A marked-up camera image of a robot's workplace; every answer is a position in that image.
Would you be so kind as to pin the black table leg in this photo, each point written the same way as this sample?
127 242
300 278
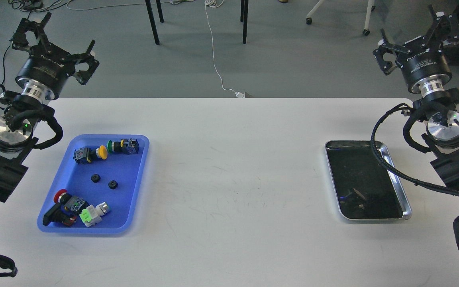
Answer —
152 18
244 6

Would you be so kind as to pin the red emergency stop button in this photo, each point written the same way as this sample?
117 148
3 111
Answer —
66 209

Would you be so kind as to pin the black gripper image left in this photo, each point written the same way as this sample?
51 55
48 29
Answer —
44 67

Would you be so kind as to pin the blue plastic tray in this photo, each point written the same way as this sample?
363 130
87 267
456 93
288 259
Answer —
127 170

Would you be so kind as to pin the yellow push button switch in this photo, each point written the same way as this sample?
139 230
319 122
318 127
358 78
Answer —
85 155

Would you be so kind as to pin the black table leg left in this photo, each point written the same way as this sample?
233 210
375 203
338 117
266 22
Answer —
152 18

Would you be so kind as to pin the silver metal tray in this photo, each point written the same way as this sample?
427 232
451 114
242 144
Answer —
365 191

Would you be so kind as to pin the black table leg right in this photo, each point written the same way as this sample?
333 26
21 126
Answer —
244 6

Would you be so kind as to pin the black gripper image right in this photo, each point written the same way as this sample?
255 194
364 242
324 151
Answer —
424 67

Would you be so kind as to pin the white green selector switch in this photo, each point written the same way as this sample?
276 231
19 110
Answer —
92 215

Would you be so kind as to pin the green push button switch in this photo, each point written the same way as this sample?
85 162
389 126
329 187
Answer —
128 146

